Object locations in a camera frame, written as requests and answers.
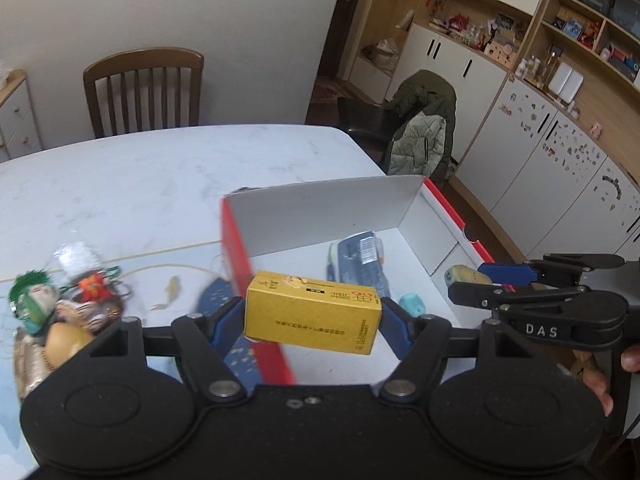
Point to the gold foil packet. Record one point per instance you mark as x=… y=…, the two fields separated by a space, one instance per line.
x=27 y=367

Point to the yellow carton box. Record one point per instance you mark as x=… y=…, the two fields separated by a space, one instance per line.
x=310 y=315

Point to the cream plush toy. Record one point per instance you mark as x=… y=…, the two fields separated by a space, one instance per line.
x=75 y=312

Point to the clear plastic bag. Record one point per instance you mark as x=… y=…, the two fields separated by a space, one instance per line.
x=77 y=257

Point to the yellow round toy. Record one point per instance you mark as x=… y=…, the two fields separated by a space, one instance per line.
x=65 y=345

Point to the dark blue snack packet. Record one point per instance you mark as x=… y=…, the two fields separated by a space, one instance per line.
x=360 y=260

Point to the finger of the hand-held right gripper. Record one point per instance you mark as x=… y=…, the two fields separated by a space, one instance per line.
x=475 y=295
x=505 y=273

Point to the white wooden wall cabinet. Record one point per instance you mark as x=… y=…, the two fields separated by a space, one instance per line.
x=540 y=160

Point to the teal die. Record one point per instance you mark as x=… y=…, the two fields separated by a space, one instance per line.
x=412 y=305

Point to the clear glass bottle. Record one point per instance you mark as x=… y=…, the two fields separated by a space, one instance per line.
x=551 y=62

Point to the green padded jacket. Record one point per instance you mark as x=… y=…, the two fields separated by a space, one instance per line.
x=420 y=140

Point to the white sideboard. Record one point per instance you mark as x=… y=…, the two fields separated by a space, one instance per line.
x=17 y=120

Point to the black chair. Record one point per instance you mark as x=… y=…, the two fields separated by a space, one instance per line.
x=365 y=115

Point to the printed table mat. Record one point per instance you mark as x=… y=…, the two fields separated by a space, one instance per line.
x=150 y=285

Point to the wooden toy house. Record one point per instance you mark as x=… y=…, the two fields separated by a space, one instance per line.
x=500 y=53

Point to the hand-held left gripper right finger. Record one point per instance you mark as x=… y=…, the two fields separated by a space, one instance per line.
x=398 y=332

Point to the white square container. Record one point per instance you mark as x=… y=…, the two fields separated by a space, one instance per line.
x=575 y=86
x=560 y=77

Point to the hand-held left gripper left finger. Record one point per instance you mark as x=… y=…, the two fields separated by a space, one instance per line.
x=227 y=323

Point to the person's right hand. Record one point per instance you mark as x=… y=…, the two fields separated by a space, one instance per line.
x=597 y=387

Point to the beige bag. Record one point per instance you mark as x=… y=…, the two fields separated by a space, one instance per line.
x=382 y=52

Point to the green-haired doll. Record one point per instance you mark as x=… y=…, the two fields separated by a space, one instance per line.
x=32 y=300

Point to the red cardboard box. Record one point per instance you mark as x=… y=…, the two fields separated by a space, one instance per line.
x=325 y=210

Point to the yellow green soft toy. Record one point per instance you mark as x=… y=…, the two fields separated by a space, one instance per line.
x=465 y=276

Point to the brown wooden chair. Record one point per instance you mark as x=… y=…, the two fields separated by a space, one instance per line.
x=145 y=57

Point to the dark brown door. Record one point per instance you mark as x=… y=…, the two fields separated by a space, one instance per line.
x=342 y=20

